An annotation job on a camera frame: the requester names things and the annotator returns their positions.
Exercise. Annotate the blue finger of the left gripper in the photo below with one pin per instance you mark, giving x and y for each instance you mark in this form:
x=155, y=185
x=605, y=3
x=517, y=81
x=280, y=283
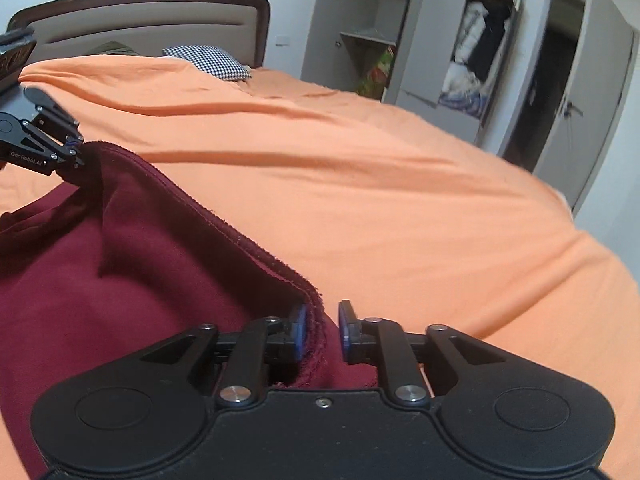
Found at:
x=66, y=159
x=51, y=117

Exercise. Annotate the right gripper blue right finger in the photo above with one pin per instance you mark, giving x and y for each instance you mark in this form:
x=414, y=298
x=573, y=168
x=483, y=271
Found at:
x=395, y=354

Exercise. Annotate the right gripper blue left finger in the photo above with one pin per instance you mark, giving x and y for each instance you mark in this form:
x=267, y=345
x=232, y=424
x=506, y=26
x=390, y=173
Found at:
x=247, y=356

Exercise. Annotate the dark red long-sleeve sweater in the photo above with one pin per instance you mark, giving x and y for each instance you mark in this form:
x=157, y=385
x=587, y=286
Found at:
x=118, y=257

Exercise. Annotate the pile of white clothes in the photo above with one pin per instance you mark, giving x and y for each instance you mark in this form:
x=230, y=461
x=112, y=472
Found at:
x=460, y=81

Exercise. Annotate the olive green pillow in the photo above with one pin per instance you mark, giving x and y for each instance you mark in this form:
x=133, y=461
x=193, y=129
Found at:
x=112, y=48

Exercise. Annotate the brown padded bed headboard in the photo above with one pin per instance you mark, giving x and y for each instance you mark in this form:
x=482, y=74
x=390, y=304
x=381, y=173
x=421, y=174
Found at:
x=67, y=28

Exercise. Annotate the orange bed cover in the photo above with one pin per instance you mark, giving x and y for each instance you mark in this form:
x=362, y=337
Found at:
x=370, y=204

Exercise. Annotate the blue checkered pillow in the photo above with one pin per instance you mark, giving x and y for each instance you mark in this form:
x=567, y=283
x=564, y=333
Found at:
x=211, y=60

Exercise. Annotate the blue striped folded cloth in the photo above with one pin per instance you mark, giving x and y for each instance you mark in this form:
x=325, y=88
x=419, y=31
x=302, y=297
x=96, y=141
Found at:
x=471, y=103

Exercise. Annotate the colourful green red bag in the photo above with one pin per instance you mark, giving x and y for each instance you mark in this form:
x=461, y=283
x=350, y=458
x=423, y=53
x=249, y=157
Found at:
x=375, y=79

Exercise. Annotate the grey built-in wardrobe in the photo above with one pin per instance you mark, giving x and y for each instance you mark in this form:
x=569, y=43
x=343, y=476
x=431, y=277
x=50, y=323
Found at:
x=347, y=37

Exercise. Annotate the grey room door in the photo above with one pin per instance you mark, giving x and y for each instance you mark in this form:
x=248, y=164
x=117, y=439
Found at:
x=589, y=103

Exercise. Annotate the dark hanging garment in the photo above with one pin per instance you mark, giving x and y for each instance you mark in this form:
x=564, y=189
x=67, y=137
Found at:
x=480, y=60

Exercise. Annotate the white wall socket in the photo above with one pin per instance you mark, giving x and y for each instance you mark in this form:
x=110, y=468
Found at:
x=283, y=41

